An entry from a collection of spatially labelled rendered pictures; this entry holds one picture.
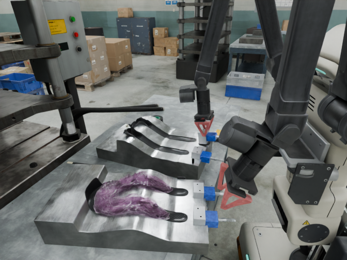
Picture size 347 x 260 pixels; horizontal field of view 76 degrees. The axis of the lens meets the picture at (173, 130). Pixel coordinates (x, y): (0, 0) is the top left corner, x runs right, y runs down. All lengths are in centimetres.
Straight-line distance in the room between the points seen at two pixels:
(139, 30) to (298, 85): 748
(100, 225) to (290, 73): 63
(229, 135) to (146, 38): 734
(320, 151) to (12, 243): 97
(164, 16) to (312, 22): 757
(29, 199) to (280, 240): 127
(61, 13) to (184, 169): 104
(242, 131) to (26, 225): 77
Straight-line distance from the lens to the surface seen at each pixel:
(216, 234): 178
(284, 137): 49
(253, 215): 196
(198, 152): 91
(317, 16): 46
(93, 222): 76
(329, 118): 56
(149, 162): 97
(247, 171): 54
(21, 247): 90
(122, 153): 103
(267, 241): 148
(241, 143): 50
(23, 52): 118
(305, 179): 77
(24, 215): 99
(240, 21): 724
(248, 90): 404
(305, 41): 46
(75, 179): 87
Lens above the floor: 144
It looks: 29 degrees down
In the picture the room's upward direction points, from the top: 1 degrees counter-clockwise
